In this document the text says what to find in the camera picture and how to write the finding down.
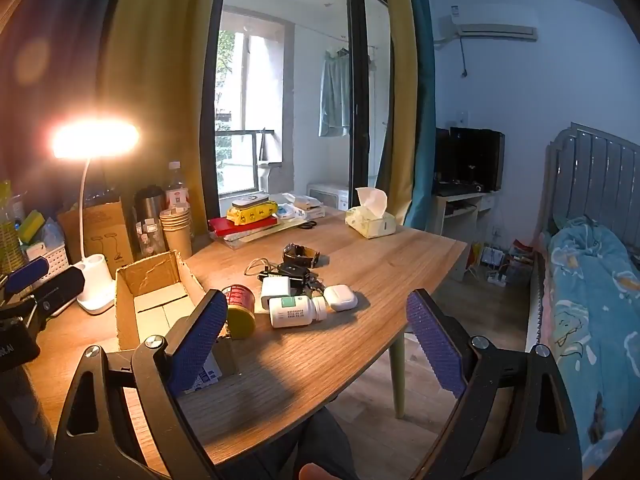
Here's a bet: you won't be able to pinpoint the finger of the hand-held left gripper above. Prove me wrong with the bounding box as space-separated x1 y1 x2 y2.
4 256 50 297
30 266 85 318

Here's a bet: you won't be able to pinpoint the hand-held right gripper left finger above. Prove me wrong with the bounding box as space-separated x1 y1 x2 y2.
52 289 231 480

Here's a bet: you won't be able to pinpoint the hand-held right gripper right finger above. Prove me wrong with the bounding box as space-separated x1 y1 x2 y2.
406 289 583 480

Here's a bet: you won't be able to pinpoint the red can with yellow lid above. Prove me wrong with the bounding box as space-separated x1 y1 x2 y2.
220 284 257 340

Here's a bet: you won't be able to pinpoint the cardboard box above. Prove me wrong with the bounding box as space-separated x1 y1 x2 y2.
115 250 241 396

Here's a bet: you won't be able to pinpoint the white power bank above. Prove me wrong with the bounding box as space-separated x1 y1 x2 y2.
260 276 292 313

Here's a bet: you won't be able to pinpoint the grey braided cord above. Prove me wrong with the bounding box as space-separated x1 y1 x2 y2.
244 258 281 277

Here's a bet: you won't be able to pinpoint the white pill bottle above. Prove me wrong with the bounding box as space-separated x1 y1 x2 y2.
269 296 329 329

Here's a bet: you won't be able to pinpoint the white earbuds case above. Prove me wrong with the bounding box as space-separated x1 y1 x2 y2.
323 284 358 312

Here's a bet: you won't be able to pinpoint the black key fob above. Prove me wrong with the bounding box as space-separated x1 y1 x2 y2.
278 261 311 288

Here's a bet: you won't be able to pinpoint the white perforated basket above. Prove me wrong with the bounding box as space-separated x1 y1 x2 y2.
22 244 69 282

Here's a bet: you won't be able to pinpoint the white lamp base holder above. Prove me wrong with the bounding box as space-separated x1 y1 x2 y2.
50 119 141 316

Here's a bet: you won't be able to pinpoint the yellow green sponge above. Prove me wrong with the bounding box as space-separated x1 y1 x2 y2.
17 210 47 241

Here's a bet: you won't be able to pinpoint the green table leg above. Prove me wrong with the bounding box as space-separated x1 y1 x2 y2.
389 342 409 420

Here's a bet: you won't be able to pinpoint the brown lamp packaging box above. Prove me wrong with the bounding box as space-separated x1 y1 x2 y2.
56 197 135 276

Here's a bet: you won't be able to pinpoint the floral glass jar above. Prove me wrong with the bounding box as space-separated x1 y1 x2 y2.
136 219 164 259

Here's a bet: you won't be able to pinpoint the stack of paper cups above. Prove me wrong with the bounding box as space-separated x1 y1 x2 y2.
159 207 194 261

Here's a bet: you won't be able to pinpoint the clear plastic folder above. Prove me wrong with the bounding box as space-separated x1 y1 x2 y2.
210 220 307 252

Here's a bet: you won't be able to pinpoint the red book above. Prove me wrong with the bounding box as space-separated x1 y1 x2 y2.
208 216 279 237

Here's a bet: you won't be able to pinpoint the steel thermos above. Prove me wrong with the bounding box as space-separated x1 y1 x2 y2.
132 186 167 256

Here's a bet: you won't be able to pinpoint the yellow packet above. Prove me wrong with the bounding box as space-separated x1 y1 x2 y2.
226 201 279 225

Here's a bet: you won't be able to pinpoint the white television stand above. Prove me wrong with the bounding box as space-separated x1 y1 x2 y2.
434 187 497 237

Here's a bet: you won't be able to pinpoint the yellow tissue box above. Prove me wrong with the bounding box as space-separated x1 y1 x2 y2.
345 186 397 240

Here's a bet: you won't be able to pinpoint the person's leg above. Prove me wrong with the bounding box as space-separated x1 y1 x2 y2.
295 406 362 480

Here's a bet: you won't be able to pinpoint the flat white device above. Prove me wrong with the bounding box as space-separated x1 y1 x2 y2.
231 194 271 210

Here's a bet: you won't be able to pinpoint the blue printed blanket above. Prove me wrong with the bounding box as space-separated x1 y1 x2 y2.
540 217 640 461

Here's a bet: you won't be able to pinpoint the clear plastic bottle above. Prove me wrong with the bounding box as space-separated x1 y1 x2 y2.
165 161 191 211

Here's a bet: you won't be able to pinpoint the white plastic packets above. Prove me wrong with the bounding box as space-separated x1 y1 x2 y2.
272 192 326 222

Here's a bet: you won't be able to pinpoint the white microwave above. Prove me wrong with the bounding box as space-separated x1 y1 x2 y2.
306 181 351 211

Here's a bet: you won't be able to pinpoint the black television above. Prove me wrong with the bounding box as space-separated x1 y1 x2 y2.
435 126 505 192

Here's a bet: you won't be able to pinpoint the teal curtain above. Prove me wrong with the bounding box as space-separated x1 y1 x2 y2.
404 0 439 233

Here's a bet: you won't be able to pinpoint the yellow curtain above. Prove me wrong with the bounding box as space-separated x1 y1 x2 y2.
100 0 226 251
382 0 419 211

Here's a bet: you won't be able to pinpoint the grey padded headboard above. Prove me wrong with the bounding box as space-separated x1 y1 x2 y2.
537 122 640 261

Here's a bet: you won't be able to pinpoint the dark blue curtain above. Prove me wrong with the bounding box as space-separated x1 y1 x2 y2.
0 0 132 211

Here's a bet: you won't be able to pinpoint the hanging pale green garment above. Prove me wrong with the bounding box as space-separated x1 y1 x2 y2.
318 47 352 138

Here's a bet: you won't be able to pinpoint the white air conditioner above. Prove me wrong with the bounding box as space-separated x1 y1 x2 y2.
439 7 539 44

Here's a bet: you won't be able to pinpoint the wristwatch with brown strap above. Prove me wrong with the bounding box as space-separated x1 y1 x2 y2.
282 243 321 268

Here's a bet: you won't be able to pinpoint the black sliding door frame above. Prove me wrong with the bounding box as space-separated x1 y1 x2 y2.
200 0 395 220

